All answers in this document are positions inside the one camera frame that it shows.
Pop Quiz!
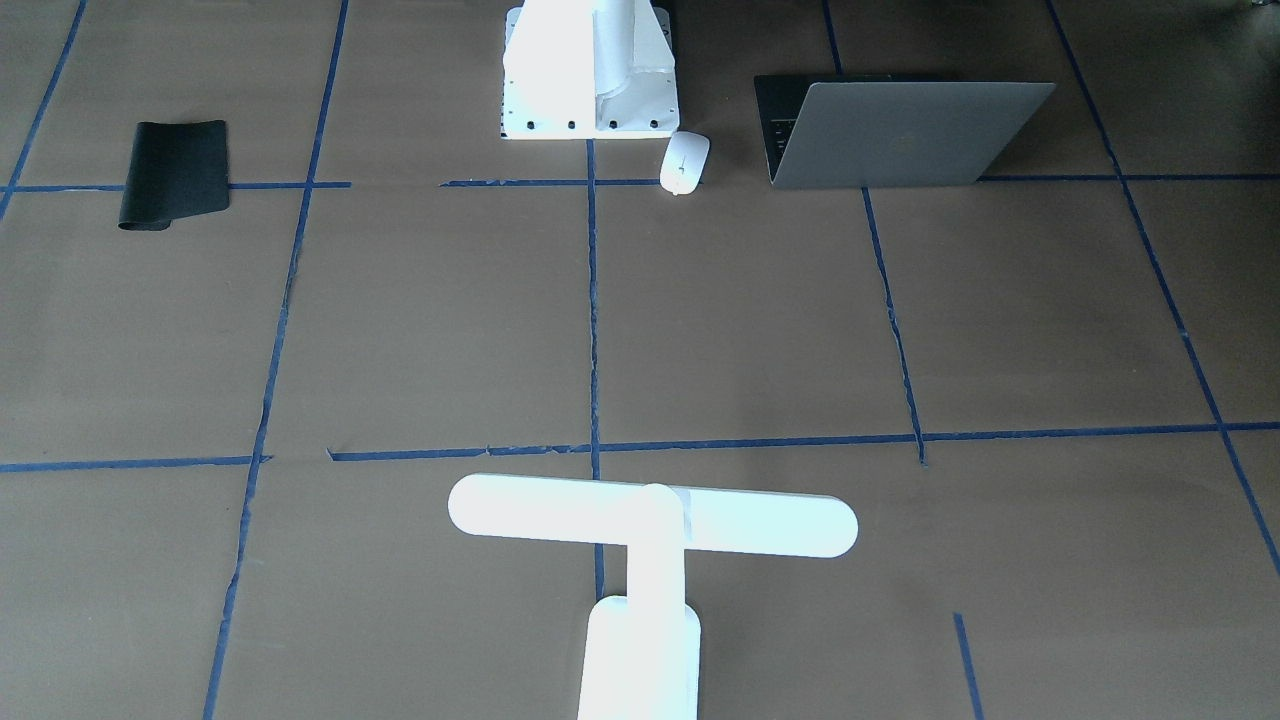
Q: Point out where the white computer mouse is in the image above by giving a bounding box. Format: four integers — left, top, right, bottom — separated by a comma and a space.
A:
659, 129, 710, 196

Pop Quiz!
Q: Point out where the grey laptop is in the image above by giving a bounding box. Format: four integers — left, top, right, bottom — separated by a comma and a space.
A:
753, 74, 1057, 190

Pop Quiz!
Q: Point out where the black mouse pad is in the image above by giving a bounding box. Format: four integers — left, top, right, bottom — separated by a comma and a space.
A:
116, 120, 230, 231

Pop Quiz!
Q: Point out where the white desk lamp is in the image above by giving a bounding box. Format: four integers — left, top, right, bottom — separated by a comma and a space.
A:
447, 473, 859, 719

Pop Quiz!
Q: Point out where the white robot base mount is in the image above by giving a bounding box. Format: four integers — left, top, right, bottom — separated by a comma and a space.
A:
500, 1, 681, 141

